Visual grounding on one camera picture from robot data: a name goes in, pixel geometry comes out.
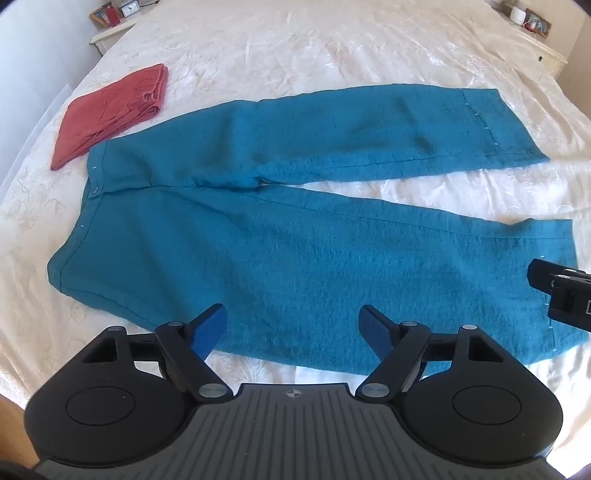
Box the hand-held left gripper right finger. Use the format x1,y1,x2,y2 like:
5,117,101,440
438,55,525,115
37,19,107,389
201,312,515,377
355,304,506,402

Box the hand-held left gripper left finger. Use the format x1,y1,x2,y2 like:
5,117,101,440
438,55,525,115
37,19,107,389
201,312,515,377
86,303,235,402

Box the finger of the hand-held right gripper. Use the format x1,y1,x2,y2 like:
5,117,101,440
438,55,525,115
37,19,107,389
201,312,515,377
526,258,591,292

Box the teal pants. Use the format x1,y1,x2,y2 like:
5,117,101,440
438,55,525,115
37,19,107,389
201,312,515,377
47,83,576,377

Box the cream bedside cabinet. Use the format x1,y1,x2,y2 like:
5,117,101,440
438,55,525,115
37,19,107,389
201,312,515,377
488,0,568,78

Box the folded red cloth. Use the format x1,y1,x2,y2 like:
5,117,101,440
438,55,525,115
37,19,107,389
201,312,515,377
51,64,170,171

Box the white floral bedspread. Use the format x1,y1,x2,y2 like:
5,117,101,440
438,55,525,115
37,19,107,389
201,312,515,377
0,0,591,416

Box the cream nightstand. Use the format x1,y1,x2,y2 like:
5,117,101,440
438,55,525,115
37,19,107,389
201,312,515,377
90,21,140,57

